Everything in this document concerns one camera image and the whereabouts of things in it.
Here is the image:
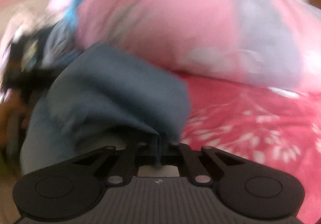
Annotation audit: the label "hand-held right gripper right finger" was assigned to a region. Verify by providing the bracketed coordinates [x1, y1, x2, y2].
[161, 142, 247, 185]

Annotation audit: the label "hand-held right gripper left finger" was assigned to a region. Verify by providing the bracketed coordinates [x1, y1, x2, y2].
[73, 136, 161, 185]

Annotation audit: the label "blue fleece pants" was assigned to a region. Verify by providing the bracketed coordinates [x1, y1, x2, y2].
[20, 42, 190, 177]

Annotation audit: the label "grey sweatshirt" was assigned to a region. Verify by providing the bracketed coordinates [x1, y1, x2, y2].
[41, 23, 81, 69]

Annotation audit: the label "red white floral fleece blanket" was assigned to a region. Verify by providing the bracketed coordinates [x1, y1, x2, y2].
[176, 73, 321, 224]

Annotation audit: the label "pink grey floral rolled duvet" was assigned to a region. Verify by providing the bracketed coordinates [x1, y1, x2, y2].
[75, 0, 321, 91]

